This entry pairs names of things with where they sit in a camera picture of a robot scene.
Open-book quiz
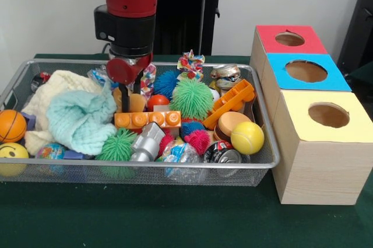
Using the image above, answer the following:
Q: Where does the cream waffle cloth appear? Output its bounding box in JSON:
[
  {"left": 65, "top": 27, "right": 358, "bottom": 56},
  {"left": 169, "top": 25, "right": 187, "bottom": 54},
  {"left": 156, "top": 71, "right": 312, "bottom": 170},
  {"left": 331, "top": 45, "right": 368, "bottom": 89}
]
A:
[{"left": 22, "top": 69, "right": 103, "bottom": 155}]

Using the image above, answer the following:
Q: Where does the colourful spotted cloth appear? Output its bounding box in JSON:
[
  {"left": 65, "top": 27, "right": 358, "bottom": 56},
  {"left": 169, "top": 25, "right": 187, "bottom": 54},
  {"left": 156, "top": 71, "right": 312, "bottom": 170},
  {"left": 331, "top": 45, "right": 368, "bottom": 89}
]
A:
[{"left": 140, "top": 62, "right": 157, "bottom": 101}]

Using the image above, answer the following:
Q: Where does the mint green waffle cloth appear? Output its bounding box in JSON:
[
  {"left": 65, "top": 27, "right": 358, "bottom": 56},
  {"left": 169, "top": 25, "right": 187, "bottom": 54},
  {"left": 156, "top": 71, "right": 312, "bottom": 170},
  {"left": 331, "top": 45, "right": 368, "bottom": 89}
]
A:
[{"left": 46, "top": 80, "right": 118, "bottom": 156}]

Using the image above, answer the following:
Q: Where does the black upright panel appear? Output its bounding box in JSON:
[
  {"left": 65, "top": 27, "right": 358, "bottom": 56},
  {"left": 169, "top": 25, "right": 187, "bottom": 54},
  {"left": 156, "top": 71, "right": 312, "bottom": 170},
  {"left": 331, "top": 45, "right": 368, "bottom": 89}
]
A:
[{"left": 336, "top": 0, "right": 373, "bottom": 69}]

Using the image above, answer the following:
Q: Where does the yellow tennis ball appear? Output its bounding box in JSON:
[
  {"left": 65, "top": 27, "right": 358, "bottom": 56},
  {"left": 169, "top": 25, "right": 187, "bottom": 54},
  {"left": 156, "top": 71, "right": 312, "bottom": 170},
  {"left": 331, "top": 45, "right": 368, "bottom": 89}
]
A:
[{"left": 230, "top": 121, "right": 265, "bottom": 155}]

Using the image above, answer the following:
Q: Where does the wooden box with three holes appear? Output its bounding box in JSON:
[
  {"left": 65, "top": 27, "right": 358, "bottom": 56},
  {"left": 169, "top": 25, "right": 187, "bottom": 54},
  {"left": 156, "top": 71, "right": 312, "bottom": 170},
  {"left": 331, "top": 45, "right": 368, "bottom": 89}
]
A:
[{"left": 249, "top": 25, "right": 373, "bottom": 205}]

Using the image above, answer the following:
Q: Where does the green spiky rubber ball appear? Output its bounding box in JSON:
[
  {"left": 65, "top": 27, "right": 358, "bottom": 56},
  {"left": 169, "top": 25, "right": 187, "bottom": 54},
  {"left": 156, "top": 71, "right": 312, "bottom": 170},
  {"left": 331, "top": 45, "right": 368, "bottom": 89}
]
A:
[{"left": 169, "top": 78, "right": 215, "bottom": 121}]

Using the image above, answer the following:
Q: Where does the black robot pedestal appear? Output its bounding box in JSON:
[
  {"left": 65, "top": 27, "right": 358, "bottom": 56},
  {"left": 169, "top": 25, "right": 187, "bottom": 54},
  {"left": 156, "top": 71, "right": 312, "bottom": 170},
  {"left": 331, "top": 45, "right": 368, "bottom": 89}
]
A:
[{"left": 153, "top": 0, "right": 235, "bottom": 55}]

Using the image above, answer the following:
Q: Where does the yellow smiley ball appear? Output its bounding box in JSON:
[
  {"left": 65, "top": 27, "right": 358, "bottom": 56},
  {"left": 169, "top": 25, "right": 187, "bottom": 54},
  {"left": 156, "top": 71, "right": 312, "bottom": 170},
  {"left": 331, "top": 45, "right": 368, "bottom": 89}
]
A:
[{"left": 0, "top": 142, "right": 29, "bottom": 177}]

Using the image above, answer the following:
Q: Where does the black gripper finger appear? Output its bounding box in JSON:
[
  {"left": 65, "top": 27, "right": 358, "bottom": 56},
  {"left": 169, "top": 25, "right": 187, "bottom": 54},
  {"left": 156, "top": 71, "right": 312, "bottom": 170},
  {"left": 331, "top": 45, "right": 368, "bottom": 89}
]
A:
[
  {"left": 132, "top": 73, "right": 143, "bottom": 95},
  {"left": 120, "top": 83, "right": 131, "bottom": 114}
]

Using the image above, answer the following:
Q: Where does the brown plush monkey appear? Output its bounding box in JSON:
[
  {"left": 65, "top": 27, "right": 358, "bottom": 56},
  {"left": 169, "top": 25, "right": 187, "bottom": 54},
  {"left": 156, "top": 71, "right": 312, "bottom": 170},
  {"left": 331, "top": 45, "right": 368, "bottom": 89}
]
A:
[{"left": 112, "top": 86, "right": 148, "bottom": 114}]

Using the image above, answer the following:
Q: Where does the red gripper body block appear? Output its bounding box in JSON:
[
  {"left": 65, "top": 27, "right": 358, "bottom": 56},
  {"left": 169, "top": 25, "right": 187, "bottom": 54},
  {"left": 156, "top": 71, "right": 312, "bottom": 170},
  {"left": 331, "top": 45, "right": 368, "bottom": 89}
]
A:
[{"left": 105, "top": 52, "right": 154, "bottom": 86}]

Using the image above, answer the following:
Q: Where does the orange studded building brick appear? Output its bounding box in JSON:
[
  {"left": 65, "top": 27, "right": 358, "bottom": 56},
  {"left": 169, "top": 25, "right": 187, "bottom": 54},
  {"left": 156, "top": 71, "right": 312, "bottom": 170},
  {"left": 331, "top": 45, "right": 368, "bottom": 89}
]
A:
[{"left": 114, "top": 110, "right": 182, "bottom": 130}]

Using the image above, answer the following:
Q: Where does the orange plastic toy block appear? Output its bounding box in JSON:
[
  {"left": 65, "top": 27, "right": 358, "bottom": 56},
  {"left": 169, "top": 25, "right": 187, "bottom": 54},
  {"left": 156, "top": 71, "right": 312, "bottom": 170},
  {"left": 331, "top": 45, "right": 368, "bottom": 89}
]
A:
[{"left": 203, "top": 78, "right": 256, "bottom": 130}]

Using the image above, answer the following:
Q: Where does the clear mesh bin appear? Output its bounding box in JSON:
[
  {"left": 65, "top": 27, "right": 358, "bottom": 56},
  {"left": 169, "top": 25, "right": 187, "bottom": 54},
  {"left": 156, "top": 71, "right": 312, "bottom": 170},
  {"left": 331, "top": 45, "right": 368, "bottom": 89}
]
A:
[{"left": 0, "top": 58, "right": 281, "bottom": 187}]

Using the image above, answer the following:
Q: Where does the toy hamburger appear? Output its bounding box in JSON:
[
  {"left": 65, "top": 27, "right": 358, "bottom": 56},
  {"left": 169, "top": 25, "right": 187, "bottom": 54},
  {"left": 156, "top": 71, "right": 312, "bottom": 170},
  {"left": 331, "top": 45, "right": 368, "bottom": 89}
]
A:
[{"left": 214, "top": 111, "right": 253, "bottom": 144}]

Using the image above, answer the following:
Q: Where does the orange basketball toy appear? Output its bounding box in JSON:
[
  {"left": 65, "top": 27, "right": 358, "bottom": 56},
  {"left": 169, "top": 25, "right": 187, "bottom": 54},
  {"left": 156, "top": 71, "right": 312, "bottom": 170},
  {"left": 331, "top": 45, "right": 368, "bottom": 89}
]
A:
[{"left": 0, "top": 110, "right": 27, "bottom": 144}]

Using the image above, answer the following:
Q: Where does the dark green tablecloth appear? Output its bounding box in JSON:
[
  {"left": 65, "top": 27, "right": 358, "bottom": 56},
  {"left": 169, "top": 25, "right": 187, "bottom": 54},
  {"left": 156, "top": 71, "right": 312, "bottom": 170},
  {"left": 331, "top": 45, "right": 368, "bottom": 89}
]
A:
[
  {"left": 0, "top": 53, "right": 373, "bottom": 248},
  {"left": 346, "top": 62, "right": 373, "bottom": 106}
]

